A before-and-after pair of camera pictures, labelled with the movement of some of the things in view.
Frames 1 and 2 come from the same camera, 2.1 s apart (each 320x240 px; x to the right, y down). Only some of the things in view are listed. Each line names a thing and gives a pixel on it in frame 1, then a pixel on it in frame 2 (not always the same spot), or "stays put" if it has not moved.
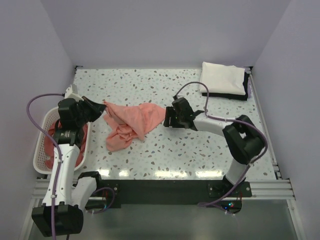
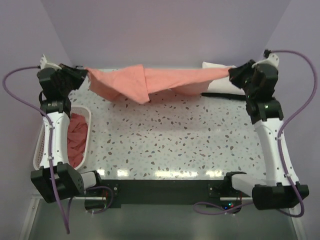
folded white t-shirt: [222, 79] stays put
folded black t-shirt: [233, 96] stays put
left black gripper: [99, 108] → [80, 74]
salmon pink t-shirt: [130, 123] → [134, 83]
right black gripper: [170, 112] → [235, 73]
